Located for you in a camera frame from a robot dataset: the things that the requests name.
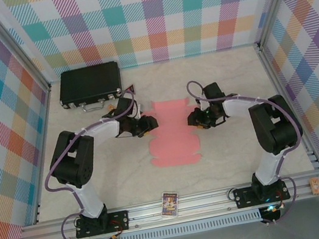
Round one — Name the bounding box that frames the pink paper box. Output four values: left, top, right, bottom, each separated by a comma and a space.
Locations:
140, 93, 208, 171

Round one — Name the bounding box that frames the small red triangle sign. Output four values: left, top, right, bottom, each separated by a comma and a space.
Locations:
124, 83, 137, 97

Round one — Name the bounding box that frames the black carrying case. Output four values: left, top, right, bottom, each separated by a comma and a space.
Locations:
54, 60, 127, 117

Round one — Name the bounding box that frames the colourful card pack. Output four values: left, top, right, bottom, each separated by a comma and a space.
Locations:
158, 190, 182, 219

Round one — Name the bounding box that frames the small tan wooden block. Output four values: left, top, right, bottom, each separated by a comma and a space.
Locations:
308, 177, 319, 197

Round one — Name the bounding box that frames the aluminium side rail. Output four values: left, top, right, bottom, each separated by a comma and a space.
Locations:
256, 35, 319, 179
12, 82, 74, 224

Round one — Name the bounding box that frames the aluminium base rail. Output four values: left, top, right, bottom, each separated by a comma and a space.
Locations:
13, 171, 319, 239

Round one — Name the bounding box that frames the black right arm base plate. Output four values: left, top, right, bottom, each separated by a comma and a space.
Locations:
232, 179, 292, 209

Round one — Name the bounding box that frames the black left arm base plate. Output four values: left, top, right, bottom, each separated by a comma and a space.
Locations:
72, 208, 133, 239

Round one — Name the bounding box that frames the white slotted cable duct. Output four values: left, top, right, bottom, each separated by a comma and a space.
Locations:
88, 208, 264, 239

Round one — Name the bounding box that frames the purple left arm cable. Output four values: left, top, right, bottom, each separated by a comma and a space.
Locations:
30, 88, 163, 239

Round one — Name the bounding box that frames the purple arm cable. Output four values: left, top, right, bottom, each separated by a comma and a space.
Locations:
185, 62, 318, 236
30, 88, 163, 239

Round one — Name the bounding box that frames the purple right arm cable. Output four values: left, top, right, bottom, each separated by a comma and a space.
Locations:
185, 62, 318, 236

